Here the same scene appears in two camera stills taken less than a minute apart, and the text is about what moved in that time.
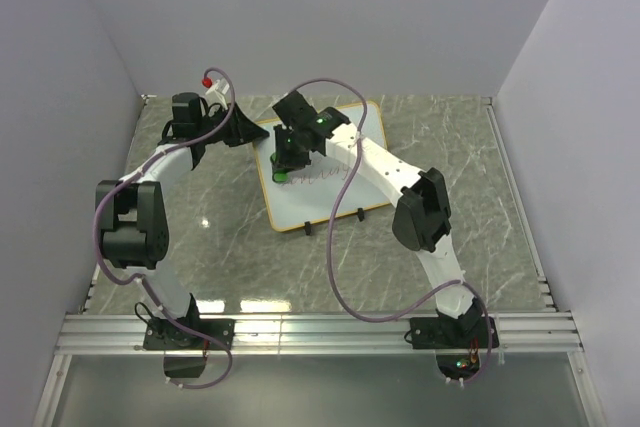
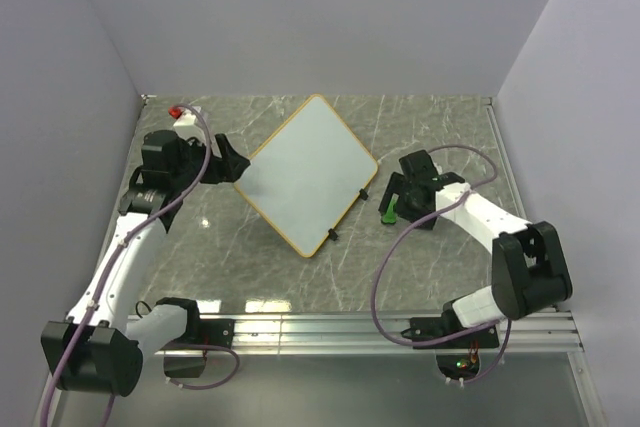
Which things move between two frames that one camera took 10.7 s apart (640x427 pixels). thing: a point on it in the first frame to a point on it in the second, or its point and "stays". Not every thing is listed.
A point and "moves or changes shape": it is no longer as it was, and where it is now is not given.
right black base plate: [452, 332] stays
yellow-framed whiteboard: [310, 196] moves or changes shape
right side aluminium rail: [519, 203] stays
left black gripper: [243, 130] to [229, 167]
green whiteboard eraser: [278, 176] to [390, 216]
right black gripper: [284, 161] to [398, 184]
